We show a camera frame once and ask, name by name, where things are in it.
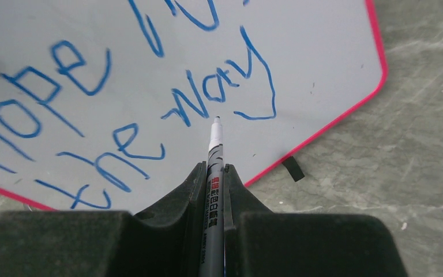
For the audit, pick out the pink-framed whiteboard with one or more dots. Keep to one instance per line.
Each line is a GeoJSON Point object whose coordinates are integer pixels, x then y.
{"type": "Point", "coordinates": [109, 104]}

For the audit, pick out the black whiteboard foot clip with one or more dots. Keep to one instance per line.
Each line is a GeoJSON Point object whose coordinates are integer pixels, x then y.
{"type": "Point", "coordinates": [293, 168]}

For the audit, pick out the white whiteboard marker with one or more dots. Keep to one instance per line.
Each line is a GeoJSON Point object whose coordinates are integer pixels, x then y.
{"type": "Point", "coordinates": [212, 250]}

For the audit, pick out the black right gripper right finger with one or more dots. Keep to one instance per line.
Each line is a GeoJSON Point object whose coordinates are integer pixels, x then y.
{"type": "Point", "coordinates": [260, 242]}

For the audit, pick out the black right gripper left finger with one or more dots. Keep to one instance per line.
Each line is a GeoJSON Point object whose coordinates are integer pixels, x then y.
{"type": "Point", "coordinates": [162, 240]}

